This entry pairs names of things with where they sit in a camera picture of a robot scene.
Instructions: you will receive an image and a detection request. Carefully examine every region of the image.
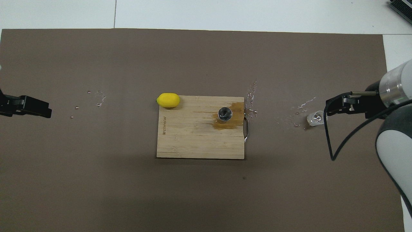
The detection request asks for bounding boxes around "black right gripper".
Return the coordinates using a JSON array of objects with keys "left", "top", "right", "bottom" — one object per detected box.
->
[{"left": 326, "top": 81, "right": 391, "bottom": 119}]

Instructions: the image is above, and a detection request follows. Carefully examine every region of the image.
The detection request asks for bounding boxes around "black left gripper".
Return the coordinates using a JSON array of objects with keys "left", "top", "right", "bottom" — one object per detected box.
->
[{"left": 0, "top": 89, "right": 52, "bottom": 119}]

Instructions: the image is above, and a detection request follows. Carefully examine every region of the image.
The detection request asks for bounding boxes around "clear plastic cup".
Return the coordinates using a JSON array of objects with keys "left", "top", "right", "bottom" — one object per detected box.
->
[{"left": 306, "top": 110, "right": 328, "bottom": 127}]

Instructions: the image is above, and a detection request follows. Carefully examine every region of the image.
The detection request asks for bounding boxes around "steel double jigger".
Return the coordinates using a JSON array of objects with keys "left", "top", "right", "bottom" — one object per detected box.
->
[{"left": 218, "top": 107, "right": 233, "bottom": 123}]

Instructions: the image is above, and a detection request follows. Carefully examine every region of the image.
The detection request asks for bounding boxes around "brown table mat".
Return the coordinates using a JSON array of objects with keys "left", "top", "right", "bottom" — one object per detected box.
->
[{"left": 0, "top": 28, "right": 405, "bottom": 232}]

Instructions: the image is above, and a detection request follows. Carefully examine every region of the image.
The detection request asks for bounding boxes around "grey finned device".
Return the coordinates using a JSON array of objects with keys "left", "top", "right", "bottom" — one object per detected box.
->
[{"left": 388, "top": 0, "right": 412, "bottom": 24}]

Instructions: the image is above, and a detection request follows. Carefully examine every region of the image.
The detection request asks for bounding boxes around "yellow lemon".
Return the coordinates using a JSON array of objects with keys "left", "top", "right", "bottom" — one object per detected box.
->
[{"left": 156, "top": 93, "right": 181, "bottom": 108}]

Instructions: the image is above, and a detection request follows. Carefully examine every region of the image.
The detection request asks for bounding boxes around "bamboo cutting board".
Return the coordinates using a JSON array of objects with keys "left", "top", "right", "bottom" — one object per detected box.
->
[{"left": 156, "top": 95, "right": 250, "bottom": 160}]

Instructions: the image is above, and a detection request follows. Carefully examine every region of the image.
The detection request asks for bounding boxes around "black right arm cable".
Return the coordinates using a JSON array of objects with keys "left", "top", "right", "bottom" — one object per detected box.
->
[{"left": 323, "top": 92, "right": 412, "bottom": 161}]

